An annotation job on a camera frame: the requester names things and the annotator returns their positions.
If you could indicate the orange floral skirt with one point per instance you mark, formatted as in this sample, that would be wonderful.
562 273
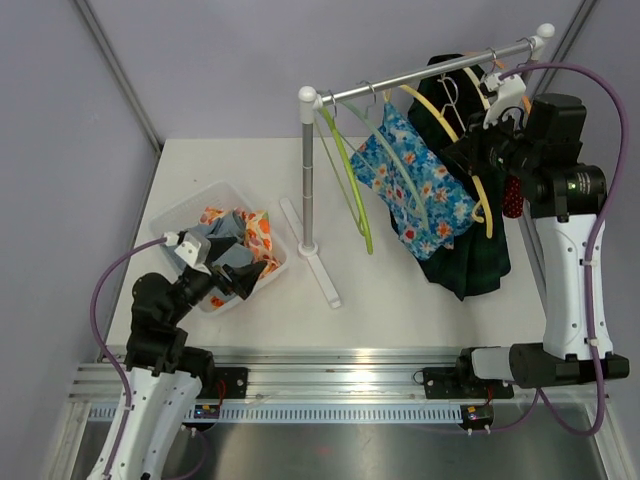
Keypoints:
251 228

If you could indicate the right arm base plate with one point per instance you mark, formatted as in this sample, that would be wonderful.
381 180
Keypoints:
448 383

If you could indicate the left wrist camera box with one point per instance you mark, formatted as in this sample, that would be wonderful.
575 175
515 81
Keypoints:
191 247

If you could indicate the aluminium rail frame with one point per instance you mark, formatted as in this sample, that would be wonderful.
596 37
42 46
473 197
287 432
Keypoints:
317 377

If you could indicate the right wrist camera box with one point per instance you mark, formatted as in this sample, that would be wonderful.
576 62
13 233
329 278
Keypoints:
505 93

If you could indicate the light blue denim garment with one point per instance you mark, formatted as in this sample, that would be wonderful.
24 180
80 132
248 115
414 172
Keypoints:
184 269

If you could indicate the pale mint hanger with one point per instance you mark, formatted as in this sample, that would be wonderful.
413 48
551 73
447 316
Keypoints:
419 209

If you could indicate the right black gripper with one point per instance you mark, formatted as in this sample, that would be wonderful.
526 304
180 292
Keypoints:
468 152

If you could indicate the blue floral skirt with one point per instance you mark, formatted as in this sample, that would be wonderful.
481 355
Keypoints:
429 205

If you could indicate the red polka dot garment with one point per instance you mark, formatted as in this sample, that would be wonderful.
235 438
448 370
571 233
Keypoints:
513 201

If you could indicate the yellow hanger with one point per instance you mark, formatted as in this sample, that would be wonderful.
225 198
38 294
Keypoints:
481 212

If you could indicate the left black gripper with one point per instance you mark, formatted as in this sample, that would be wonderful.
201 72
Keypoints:
242 277

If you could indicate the dark green plaid garment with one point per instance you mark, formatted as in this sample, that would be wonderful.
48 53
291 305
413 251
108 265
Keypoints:
475 265

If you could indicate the white slotted cable duct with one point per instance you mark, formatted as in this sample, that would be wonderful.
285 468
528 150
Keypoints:
329 413

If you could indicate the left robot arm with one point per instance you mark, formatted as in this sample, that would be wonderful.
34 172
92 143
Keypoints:
163 379

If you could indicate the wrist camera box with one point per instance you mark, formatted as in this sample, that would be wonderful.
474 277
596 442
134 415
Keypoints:
505 93
191 247

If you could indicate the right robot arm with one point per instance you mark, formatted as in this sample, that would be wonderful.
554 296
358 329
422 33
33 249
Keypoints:
566 198

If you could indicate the lime green hanger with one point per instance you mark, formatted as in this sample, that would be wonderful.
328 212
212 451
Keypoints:
347 182

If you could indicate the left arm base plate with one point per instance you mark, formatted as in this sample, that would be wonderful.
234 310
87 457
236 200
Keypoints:
231 382

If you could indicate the orange hanger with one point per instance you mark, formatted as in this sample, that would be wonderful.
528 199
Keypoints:
500 65

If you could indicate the cream hanger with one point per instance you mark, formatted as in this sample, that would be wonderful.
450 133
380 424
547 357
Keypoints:
463 95

